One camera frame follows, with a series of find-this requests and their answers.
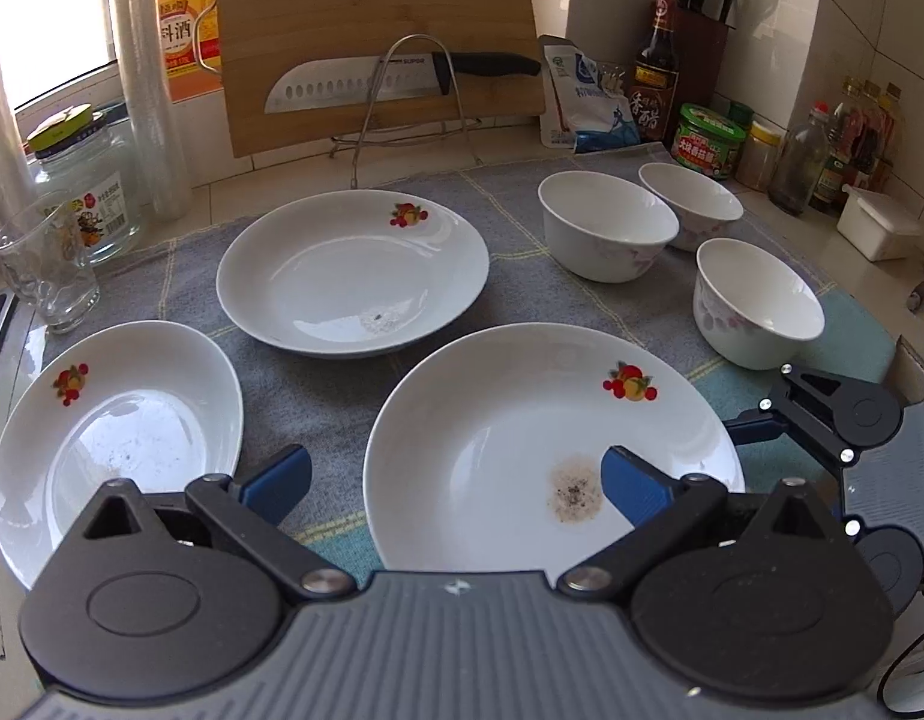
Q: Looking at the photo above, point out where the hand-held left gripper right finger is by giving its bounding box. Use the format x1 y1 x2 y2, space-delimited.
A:
556 445 845 601

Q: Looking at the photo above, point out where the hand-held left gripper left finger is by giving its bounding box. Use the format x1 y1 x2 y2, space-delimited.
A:
83 444 358 605

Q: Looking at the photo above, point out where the white bowl with floral print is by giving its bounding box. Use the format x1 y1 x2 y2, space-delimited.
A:
639 162 745 253
693 238 826 371
538 170 681 284

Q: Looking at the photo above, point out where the white plate with fruit print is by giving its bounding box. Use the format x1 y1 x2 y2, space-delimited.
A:
363 322 746 575
0 321 244 592
216 191 491 359

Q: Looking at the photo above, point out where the grey checked towel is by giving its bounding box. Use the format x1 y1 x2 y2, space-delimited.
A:
42 142 902 578

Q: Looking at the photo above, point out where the white plastic box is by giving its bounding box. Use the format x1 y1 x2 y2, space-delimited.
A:
837 184 923 262

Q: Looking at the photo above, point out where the clear glass bottle red cap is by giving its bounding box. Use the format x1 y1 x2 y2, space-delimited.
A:
768 103 830 215

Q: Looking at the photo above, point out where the yellow-lid spice jar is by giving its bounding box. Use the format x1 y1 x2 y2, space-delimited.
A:
736 120 782 192

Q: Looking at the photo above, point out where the green-lid sauce jar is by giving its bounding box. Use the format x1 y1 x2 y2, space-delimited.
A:
670 103 746 179

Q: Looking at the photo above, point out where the clear drinking glass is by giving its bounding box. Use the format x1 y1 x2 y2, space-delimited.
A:
0 199 101 335

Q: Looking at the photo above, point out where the red-label plastic bottle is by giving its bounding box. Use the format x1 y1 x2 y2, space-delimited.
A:
852 79 889 192

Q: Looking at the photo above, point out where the glass jar with green lid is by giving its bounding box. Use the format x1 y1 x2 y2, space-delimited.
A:
25 106 144 265

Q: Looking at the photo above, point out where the yellow oil plastic bottle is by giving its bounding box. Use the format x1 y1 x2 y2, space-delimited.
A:
878 82 907 166

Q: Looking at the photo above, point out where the dark vinegar bottle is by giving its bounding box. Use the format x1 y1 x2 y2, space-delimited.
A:
633 0 680 143

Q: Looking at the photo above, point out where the white and blue salt bag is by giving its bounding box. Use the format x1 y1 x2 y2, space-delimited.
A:
539 35 643 155

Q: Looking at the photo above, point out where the dark red knife block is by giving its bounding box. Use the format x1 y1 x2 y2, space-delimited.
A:
672 4 731 117

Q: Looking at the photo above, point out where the large plastic wrap roll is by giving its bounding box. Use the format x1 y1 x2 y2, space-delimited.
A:
106 0 194 222

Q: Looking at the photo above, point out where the orange-label cooking wine bottle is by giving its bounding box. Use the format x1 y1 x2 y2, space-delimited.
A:
154 0 227 104

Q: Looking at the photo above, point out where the bamboo cutting board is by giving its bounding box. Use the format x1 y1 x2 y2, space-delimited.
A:
216 0 547 158

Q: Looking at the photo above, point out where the black-handled kitchen knife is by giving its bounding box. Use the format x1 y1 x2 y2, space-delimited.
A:
265 51 543 115

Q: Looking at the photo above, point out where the metal wire rack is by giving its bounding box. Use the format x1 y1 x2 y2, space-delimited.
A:
331 34 482 188

